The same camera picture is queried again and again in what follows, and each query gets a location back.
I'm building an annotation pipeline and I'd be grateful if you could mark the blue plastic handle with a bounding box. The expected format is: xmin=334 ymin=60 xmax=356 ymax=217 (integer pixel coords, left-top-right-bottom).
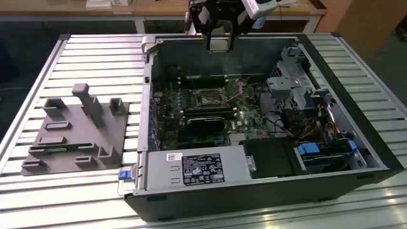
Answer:
xmin=118 ymin=167 xmax=134 ymax=181

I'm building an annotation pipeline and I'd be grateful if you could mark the small silver heatsink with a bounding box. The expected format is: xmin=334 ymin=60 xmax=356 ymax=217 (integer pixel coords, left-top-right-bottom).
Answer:
xmin=230 ymin=134 xmax=248 ymax=145

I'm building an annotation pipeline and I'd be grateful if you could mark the thin wire locking lever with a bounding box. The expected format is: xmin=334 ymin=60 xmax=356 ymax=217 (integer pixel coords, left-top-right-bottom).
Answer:
xmin=226 ymin=78 xmax=243 ymax=107

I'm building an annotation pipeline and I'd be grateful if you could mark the green RAM stick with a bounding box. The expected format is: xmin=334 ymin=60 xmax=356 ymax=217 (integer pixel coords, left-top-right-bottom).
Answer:
xmin=44 ymin=144 xmax=78 ymax=152

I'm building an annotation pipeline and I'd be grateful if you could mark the grey power supply unit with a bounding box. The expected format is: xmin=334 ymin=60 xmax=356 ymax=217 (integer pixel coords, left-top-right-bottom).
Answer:
xmin=134 ymin=145 xmax=252 ymax=192

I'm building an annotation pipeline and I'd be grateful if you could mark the CPU socket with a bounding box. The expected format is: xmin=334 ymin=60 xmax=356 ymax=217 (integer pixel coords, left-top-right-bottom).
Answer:
xmin=190 ymin=88 xmax=230 ymax=109

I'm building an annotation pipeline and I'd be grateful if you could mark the white paper stack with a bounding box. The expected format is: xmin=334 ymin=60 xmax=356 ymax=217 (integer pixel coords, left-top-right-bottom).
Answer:
xmin=86 ymin=0 xmax=114 ymax=10

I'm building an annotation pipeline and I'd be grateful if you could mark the hard disk in blue carrier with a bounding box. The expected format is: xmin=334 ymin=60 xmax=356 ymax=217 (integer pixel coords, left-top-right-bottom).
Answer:
xmin=295 ymin=142 xmax=352 ymax=172

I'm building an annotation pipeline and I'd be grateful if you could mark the black plastic shroud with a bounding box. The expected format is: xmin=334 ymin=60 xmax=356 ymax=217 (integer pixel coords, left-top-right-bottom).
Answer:
xmin=243 ymin=137 xmax=307 ymax=180

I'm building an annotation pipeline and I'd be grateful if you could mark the grey metal drive cage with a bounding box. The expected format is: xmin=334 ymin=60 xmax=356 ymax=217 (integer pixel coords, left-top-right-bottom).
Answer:
xmin=266 ymin=46 xmax=331 ymax=111

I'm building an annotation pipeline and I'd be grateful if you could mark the black graphics card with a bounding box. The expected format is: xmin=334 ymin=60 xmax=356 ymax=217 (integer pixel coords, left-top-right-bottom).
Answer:
xmin=186 ymin=116 xmax=227 ymax=135

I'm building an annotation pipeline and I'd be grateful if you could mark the black open PC case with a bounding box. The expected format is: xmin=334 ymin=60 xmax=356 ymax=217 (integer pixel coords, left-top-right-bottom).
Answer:
xmin=123 ymin=32 xmax=404 ymax=222

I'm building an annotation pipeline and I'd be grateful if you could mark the red wire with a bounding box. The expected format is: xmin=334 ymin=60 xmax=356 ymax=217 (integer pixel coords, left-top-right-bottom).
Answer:
xmin=326 ymin=121 xmax=339 ymax=138

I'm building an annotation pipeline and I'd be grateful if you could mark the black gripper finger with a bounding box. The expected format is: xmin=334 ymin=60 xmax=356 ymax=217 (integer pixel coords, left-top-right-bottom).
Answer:
xmin=230 ymin=9 xmax=255 ymax=52
xmin=190 ymin=3 xmax=214 ymax=51

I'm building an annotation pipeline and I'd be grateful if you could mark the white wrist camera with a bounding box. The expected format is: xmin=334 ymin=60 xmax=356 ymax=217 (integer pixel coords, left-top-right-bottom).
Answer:
xmin=242 ymin=0 xmax=278 ymax=19

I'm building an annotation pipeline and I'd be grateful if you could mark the grey parts rack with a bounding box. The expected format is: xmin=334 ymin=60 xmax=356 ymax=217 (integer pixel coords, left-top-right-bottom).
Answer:
xmin=19 ymin=83 xmax=131 ymax=177

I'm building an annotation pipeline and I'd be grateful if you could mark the silver topped CPU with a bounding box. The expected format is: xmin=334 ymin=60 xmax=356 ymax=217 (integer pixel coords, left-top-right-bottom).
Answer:
xmin=210 ymin=20 xmax=231 ymax=52

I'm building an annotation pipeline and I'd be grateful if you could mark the green motherboard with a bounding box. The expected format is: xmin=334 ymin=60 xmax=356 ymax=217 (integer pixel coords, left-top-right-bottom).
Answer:
xmin=151 ymin=69 xmax=275 ymax=152

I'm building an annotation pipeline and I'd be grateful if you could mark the metal socket cover frame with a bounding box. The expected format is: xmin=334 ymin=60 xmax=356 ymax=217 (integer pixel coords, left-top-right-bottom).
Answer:
xmin=228 ymin=77 xmax=248 ymax=101

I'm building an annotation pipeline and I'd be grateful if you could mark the black cable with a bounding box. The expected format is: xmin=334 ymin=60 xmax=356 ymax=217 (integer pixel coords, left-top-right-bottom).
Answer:
xmin=263 ymin=110 xmax=299 ymax=139

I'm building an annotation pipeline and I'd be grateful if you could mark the wooden cabinet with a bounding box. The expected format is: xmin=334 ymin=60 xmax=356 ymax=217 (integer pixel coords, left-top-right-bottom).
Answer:
xmin=330 ymin=0 xmax=407 ymax=63

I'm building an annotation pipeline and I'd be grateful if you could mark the orange wire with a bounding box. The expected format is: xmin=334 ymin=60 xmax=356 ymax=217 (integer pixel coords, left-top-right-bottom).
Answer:
xmin=304 ymin=120 xmax=323 ymax=139

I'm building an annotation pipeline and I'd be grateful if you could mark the wooden desk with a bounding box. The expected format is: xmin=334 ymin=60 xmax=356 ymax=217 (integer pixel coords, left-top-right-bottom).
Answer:
xmin=0 ymin=0 xmax=328 ymax=34

